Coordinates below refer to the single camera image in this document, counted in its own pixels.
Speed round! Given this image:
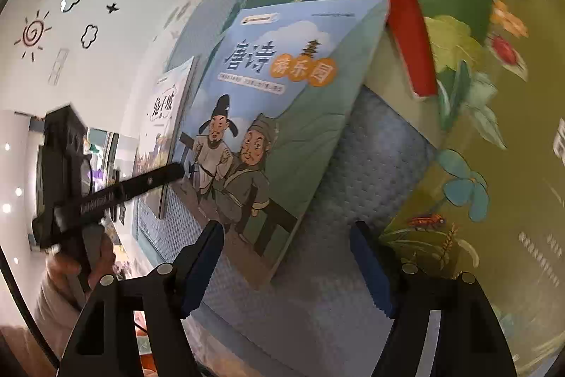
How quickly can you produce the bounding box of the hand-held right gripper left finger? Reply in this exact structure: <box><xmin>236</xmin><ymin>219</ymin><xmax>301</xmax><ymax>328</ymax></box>
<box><xmin>59</xmin><ymin>219</ymin><xmax>226</xmax><ymax>377</ymax></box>

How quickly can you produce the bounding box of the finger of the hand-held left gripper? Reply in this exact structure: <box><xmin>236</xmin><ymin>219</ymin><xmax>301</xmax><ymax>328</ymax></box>
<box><xmin>117</xmin><ymin>162</ymin><xmax>186</xmax><ymax>204</ymax></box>

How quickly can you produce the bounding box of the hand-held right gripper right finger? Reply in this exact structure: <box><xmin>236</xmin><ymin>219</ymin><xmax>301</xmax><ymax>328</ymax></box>
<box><xmin>350</xmin><ymin>220</ymin><xmax>517</xmax><ymax>377</ymax></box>

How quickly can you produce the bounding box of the white picture book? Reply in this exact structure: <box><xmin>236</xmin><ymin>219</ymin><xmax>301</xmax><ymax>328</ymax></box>
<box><xmin>135</xmin><ymin>57</ymin><xmax>197</xmax><ymax>219</ymax></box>

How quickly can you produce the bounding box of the light blue poetry book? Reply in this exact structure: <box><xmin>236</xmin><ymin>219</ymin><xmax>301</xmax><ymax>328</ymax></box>
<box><xmin>161</xmin><ymin>0</ymin><xmax>391</xmax><ymax>288</ymax></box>

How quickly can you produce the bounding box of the olive green floral book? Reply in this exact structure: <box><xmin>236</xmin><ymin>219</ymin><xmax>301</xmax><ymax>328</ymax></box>
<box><xmin>380</xmin><ymin>0</ymin><xmax>565</xmax><ymax>377</ymax></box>

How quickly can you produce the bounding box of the red cartoon storybook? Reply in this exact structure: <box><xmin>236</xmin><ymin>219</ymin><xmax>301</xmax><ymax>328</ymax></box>
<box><xmin>371</xmin><ymin>0</ymin><xmax>440</xmax><ymax>97</ymax></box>

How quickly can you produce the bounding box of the person's left forearm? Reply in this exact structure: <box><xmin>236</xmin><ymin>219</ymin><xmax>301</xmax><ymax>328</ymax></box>
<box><xmin>26</xmin><ymin>271</ymin><xmax>89</xmax><ymax>364</ymax></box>

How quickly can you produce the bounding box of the person's left hand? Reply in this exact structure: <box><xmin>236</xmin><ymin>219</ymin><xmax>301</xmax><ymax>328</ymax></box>
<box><xmin>46</xmin><ymin>233</ymin><xmax>118</xmax><ymax>310</ymax></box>

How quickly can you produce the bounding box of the blue quilted mat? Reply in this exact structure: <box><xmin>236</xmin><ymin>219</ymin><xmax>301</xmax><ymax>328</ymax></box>
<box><xmin>132</xmin><ymin>0</ymin><xmax>442</xmax><ymax>377</ymax></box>

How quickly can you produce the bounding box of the wall switch panel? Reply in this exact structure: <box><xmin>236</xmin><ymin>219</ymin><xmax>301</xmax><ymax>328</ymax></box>
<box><xmin>48</xmin><ymin>48</ymin><xmax>71</xmax><ymax>86</ymax></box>

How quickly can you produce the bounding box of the sun wall sticker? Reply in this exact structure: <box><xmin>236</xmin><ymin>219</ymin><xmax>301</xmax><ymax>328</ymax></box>
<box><xmin>13</xmin><ymin>10</ymin><xmax>53</xmax><ymax>62</ymax></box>

